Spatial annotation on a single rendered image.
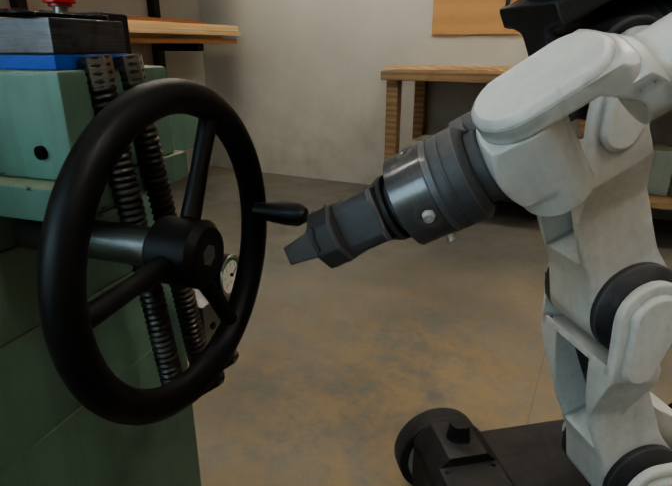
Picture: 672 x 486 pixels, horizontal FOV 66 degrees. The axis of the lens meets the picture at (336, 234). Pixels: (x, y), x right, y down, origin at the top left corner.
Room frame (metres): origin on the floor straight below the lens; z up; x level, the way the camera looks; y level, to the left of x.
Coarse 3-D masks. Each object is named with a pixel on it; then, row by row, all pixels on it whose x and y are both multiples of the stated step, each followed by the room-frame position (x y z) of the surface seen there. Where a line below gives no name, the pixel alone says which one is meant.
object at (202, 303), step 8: (200, 296) 0.71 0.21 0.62; (224, 296) 0.73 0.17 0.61; (200, 304) 0.68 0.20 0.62; (208, 304) 0.69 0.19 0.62; (200, 312) 0.67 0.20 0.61; (208, 312) 0.68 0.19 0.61; (208, 320) 0.68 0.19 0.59; (216, 320) 0.70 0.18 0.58; (208, 328) 0.68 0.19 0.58; (216, 328) 0.70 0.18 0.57; (208, 336) 0.68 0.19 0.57
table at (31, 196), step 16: (176, 128) 0.71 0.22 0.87; (192, 128) 0.75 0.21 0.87; (176, 144) 0.71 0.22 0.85; (192, 144) 0.74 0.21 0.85; (176, 160) 0.55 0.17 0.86; (0, 176) 0.45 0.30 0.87; (176, 176) 0.55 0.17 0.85; (0, 192) 0.42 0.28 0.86; (16, 192) 0.41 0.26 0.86; (32, 192) 0.41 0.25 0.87; (48, 192) 0.40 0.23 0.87; (112, 192) 0.46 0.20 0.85; (144, 192) 0.50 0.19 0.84; (0, 208) 0.42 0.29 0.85; (16, 208) 0.42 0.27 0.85; (32, 208) 0.41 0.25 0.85
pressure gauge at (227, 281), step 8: (224, 256) 0.70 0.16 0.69; (232, 256) 0.70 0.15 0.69; (224, 264) 0.68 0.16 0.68; (232, 264) 0.71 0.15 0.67; (224, 272) 0.68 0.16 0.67; (232, 272) 0.71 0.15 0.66; (216, 280) 0.67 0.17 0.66; (224, 280) 0.68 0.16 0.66; (232, 280) 0.70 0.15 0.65; (224, 288) 0.68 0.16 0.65
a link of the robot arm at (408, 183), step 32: (416, 160) 0.44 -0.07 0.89; (384, 192) 0.46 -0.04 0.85; (416, 192) 0.42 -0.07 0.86; (320, 224) 0.43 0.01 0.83; (352, 224) 0.44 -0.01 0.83; (384, 224) 0.43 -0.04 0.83; (416, 224) 0.42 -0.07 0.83; (448, 224) 0.42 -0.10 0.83; (320, 256) 0.43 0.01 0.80; (352, 256) 0.43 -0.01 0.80
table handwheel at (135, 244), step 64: (128, 128) 0.35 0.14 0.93; (64, 192) 0.31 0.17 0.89; (192, 192) 0.43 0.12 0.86; (256, 192) 0.53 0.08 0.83; (64, 256) 0.29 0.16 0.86; (128, 256) 0.42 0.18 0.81; (192, 256) 0.39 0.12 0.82; (256, 256) 0.52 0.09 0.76; (64, 320) 0.28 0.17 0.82; (192, 384) 0.39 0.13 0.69
